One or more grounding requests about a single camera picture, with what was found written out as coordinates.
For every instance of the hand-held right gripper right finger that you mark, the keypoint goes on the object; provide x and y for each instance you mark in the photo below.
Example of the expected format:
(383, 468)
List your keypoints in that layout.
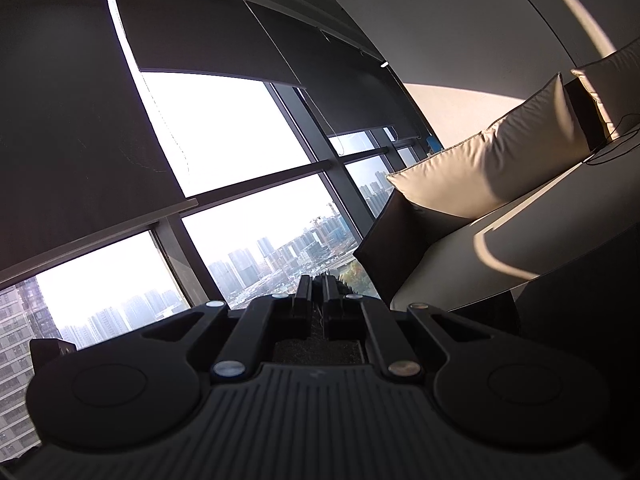
(332, 310)

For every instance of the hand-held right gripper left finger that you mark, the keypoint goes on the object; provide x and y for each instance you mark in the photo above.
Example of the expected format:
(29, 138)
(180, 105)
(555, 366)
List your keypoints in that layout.
(302, 310)

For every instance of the beige sofa with brown sides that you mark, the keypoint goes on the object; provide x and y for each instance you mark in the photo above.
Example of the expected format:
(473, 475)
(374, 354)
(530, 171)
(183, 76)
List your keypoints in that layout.
(505, 245)

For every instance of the large beige sofa cushion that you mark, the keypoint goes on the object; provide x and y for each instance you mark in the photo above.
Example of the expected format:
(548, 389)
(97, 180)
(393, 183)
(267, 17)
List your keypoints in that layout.
(495, 160)

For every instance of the dark roller blind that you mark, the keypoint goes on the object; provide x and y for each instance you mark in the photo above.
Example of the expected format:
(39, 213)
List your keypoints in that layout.
(75, 125)
(345, 80)
(200, 30)

